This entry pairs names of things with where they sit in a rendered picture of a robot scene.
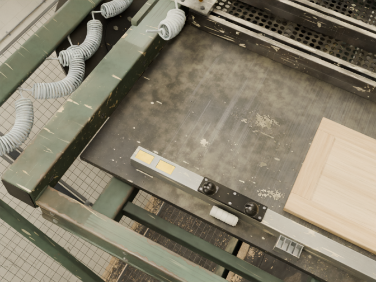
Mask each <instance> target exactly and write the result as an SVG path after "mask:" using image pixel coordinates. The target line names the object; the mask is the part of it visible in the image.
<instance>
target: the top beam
mask: <svg viewBox="0 0 376 282"><path fill-rule="evenodd" d="M172 9H176V6H175V2H174V1H172V0H159V1H158V2H157V4H156V5H155V6H154V7H153V8H152V9H151V11H150V12H149V13H148V14H147V15H146V16H145V18H144V19H143V20H142V21H141V23H140V24H139V25H138V26H134V25H132V26H131V27H130V28H129V29H128V31H127V32H126V33H125V34H124V35H123V36H122V37H121V39H120V40H119V41H118V42H117V43H116V44H115V45H114V47H113V48H112V49H111V50H110V51H109V52H108V53H107V55H106V56H105V57H104V58H103V60H102V61H100V63H99V64H98V65H97V66H96V68H95V69H94V70H93V71H92V72H91V73H90V74H89V76H88V77H87V78H86V79H85V80H84V81H83V82H82V84H81V85H80V86H79V87H78V88H77V89H76V90H75V92H74V93H73V94H72V95H71V96H70V98H69V99H67V101H66V102H65V103H64V105H63V106H62V107H61V108H60V109H59V110H58V111H57V113H56V114H55V115H54V116H53V117H52V118H51V119H50V120H49V122H48V123H47V124H46V125H45V126H44V127H43V128H42V130H41V131H40V132H39V133H38V135H37V136H36V137H35V138H34V139H33V140H32V141H31V143H30V144H29V145H28V146H27V147H26V148H25V149H24V151H23V152H22V153H21V154H20V155H19V156H18V157H17V159H16V160H15V161H14V162H13V164H11V165H10V167H9V168H8V169H7V170H6V172H5V173H4V174H3V175H2V176H1V181H2V183H3V184H4V186H5V188H6V190H7V191H8V193H9V194H10V195H11V196H13V197H15V198H16V199H19V200H21V201H22V202H24V203H26V204H28V205H29V206H31V207H33V208H38V207H39V206H38V205H36V203H35V201H36V200H35V199H36V198H37V196H38V195H39V194H40V193H41V191H42V190H43V189H44V187H45V186H48V185H50V187H52V188H54V187H55V185H56V184H57V183H58V182H59V180H60V179H61V178H62V176H63V175H64V174H65V173H66V171H67V170H68V168H69V167H70V166H71V165H72V163H73V162H74V161H75V160H76V158H77V157H78V156H79V154H80V153H81V152H82V151H83V149H84V148H85V147H86V145H87V144H88V143H89V142H90V140H91V139H92V138H93V136H94V135H95V134H96V133H97V131H98V130H99V128H100V127H101V126H102V125H103V123H104V122H105V121H106V120H107V118H108V117H109V116H110V115H111V113H112V112H113V111H114V109H115V108H116V107H117V105H118V104H119V103H120V101H121V100H122V99H123V98H124V96H125V95H126V94H127V93H128V91H129V90H130V89H131V87H132V86H133V85H134V83H135V82H136V81H137V80H138V78H139V77H140V76H141V75H142V73H143V72H144V71H145V69H146V68H147V66H149V64H150V63H151V61H152V60H153V59H154V58H155V56H156V55H157V54H158V53H159V51H160V50H161V49H162V48H163V46H164V45H165V43H166V42H167V41H168V40H164V39H163V38H162V37H161V36H160V35H159V33H157V32H146V30H158V25H159V24H160V22H161V21H162V20H164V19H166V16H167V13H168V11H169V10H172Z"/></svg>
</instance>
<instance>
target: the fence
mask: <svg viewBox="0 0 376 282"><path fill-rule="evenodd" d="M140 150H141V151H144V152H146V153H148V154H150V155H151V156H154V159H153V161H152V162H151V163H150V164H147V163H145V162H143V161H141V160H139V159H137V158H136V157H135V156H136V155H137V154H138V152H139V151H140ZM160 160H161V161H164V162H166V163H168V164H170V165H172V166H174V167H175V169H174V171H173V172H172V173H171V175H170V174H168V173H165V172H163V171H161V170H159V169H157V168H156V166H157V165H158V163H159V161H160ZM130 163H131V165H132V166H134V167H136V168H138V169H140V170H142V171H144V172H146V173H148V174H150V175H152V176H154V177H156V178H158V179H160V180H162V181H164V182H166V183H168V184H170V185H172V186H174V187H176V188H178V189H180V190H182V191H184V192H186V193H188V194H190V195H192V196H194V197H196V198H198V199H200V200H202V201H204V202H206V203H208V204H211V205H213V206H214V205H215V206H217V207H218V208H221V209H223V210H224V211H227V212H228V213H231V214H233V215H235V216H236V217H238V218H239V219H241V220H243V221H245V222H247V223H249V224H251V225H253V226H255V227H257V228H259V229H261V230H263V231H265V232H267V233H269V234H271V235H273V236H275V237H277V238H278V237H279V236H280V235H282V236H284V237H286V238H288V239H290V240H292V241H294V242H296V243H298V244H300V245H302V246H304V247H303V248H302V250H303V251H305V252H307V253H309V254H311V255H313V256H315V257H318V258H319V259H321V260H323V261H326V262H328V263H329V264H331V265H333V266H336V267H338V268H339V269H341V270H343V271H346V272H348V273H349V274H351V275H354V276H356V277H357V278H359V279H361V280H364V281H366V282H376V261H374V260H372V259H370V258H368V257H366V256H364V255H362V254H360V253H358V252H356V251H354V250H352V249H350V248H348V247H346V246H344V245H341V244H339V243H337V242H335V241H333V240H331V239H329V238H327V237H325V236H323V235H321V234H319V233H317V232H315V231H313V230H311V229H309V228H307V227H305V226H303V225H300V224H298V223H296V222H294V221H292V220H290V219H288V218H286V217H284V216H282V215H280V214H278V213H276V212H274V211H272V210H270V209H267V211H266V213H265V215H264V218H263V220H262V222H259V221H257V220H255V219H253V218H251V217H249V216H247V215H245V214H243V213H240V212H238V211H236V210H234V209H232V208H230V207H228V206H226V205H224V204H222V203H220V202H218V201H216V200H214V199H212V198H210V197H208V196H206V195H204V194H202V193H200V192H198V187H199V185H200V184H201V182H202V180H203V177H202V176H200V175H197V174H195V173H193V172H191V171H189V170H187V169H185V168H183V167H181V166H179V165H177V164H175V163H173V162H171V161H169V160H167V159H165V158H163V157H161V156H158V155H156V154H154V153H152V152H150V151H148V150H146V149H144V148H142V147H140V146H139V147H138V148H137V149H136V151H135V152H134V154H133V155H132V156H131V158H130Z"/></svg>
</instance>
